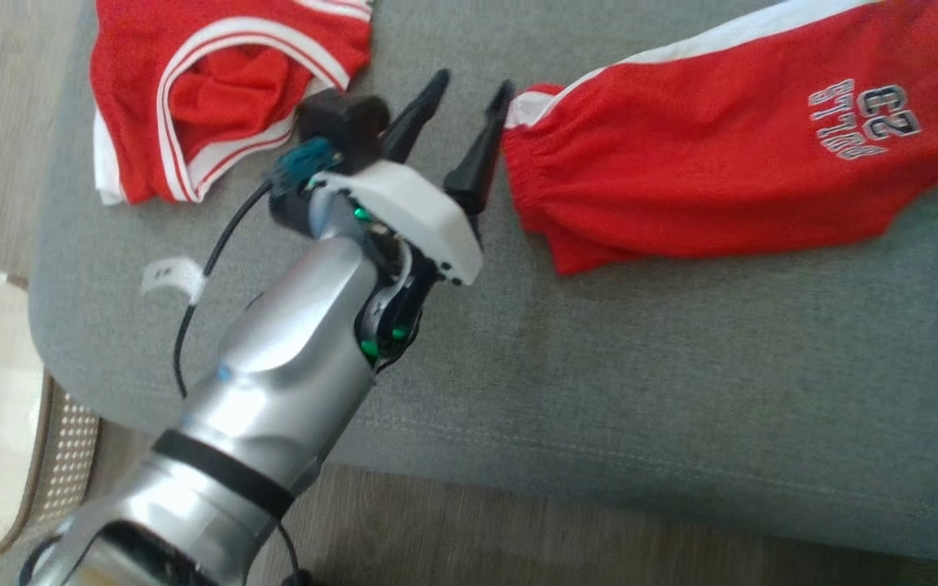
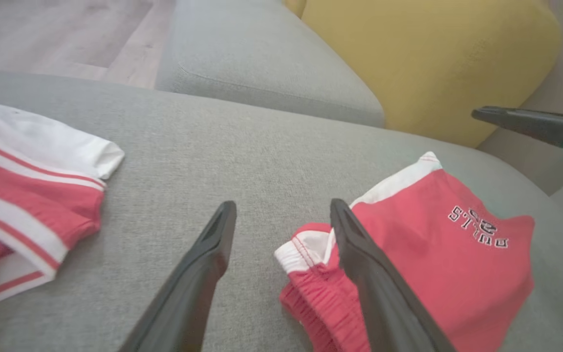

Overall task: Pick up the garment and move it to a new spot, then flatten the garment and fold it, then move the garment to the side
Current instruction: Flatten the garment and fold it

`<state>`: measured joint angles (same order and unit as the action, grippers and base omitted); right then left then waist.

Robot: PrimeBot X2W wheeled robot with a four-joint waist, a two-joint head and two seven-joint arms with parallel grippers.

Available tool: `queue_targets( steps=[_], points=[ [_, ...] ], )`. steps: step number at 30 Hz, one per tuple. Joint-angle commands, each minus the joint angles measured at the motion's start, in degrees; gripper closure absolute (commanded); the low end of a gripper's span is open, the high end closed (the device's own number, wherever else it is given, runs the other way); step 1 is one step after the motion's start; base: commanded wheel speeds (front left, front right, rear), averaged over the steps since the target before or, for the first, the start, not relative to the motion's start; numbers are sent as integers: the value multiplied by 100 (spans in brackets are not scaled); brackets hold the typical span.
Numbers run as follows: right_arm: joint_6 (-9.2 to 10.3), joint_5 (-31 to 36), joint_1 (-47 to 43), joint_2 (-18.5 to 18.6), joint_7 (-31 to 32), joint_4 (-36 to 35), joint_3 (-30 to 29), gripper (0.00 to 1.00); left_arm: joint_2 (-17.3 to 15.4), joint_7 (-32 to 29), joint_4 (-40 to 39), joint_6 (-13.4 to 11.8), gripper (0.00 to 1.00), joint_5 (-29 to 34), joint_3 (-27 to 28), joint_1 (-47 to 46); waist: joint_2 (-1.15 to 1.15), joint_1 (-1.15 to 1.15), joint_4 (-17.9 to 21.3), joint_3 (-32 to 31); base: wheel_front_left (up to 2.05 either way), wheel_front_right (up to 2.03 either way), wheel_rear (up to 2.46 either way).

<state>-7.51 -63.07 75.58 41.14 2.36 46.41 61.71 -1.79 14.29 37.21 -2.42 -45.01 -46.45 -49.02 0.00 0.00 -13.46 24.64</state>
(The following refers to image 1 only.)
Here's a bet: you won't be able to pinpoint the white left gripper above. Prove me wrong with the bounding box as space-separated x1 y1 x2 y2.
310 69 517 286

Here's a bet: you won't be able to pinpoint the red basketball jersey shirt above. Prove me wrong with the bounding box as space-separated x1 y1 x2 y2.
90 0 375 205

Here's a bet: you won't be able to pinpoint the red basketball shorts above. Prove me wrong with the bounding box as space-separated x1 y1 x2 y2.
501 0 938 277

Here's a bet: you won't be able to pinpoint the grey sofa seat cushion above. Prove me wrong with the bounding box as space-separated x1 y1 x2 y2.
28 0 938 571

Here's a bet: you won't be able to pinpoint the white cable label tag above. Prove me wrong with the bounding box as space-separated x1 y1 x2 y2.
140 256 207 305

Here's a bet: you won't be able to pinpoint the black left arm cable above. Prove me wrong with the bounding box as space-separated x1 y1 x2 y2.
173 180 305 586

